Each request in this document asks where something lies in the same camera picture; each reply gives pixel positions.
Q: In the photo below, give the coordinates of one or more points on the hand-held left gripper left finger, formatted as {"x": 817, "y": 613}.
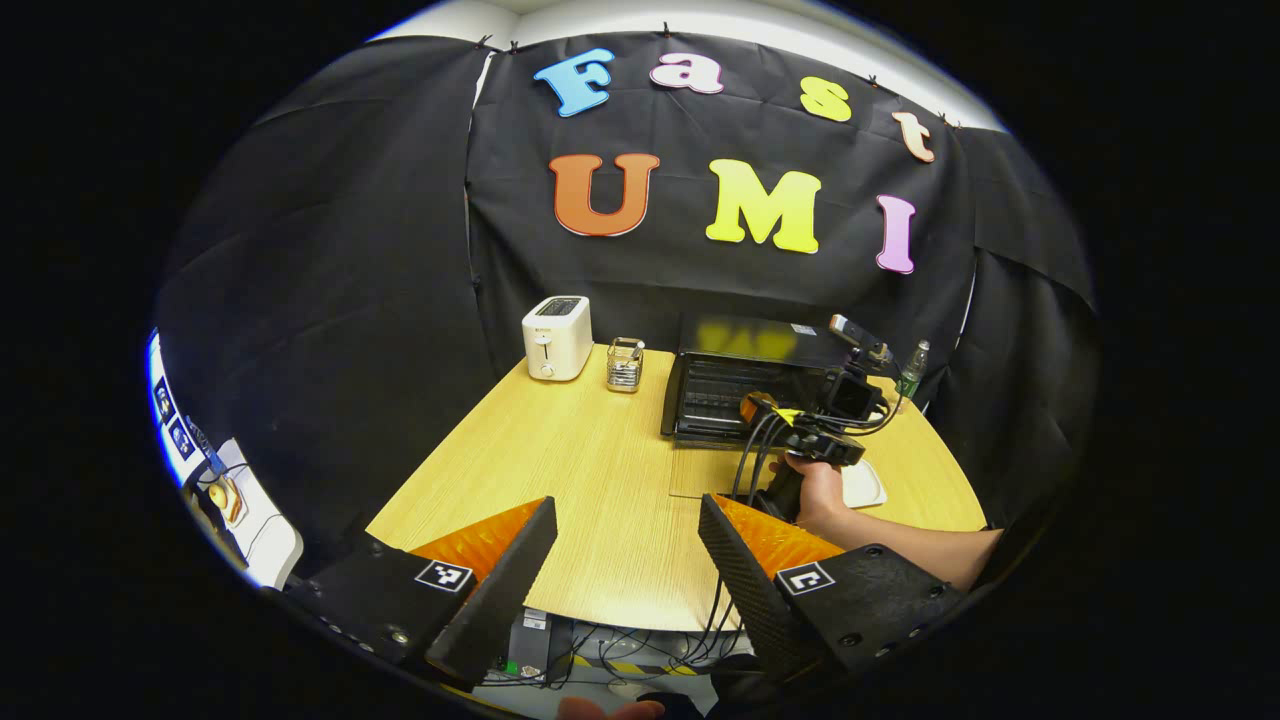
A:
{"x": 505, "y": 590}

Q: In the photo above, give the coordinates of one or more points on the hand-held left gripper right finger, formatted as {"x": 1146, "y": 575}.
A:
{"x": 745, "y": 585}

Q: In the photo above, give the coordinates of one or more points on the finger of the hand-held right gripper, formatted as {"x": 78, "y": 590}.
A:
{"x": 755, "y": 407}

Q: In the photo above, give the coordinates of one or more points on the black electric oven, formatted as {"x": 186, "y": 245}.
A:
{"x": 735, "y": 345}

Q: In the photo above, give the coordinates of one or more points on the grey computer box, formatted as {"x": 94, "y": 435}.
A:
{"x": 530, "y": 645}

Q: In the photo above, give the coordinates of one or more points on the clear plastic water bottle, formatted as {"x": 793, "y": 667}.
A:
{"x": 912, "y": 372}

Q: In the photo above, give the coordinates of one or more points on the white square plate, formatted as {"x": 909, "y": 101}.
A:
{"x": 865, "y": 485}

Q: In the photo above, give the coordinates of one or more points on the white toaster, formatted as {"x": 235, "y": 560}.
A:
{"x": 555, "y": 340}

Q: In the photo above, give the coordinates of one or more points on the white side table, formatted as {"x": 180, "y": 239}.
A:
{"x": 270, "y": 530}

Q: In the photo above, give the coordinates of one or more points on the small tan object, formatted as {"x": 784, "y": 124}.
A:
{"x": 225, "y": 498}

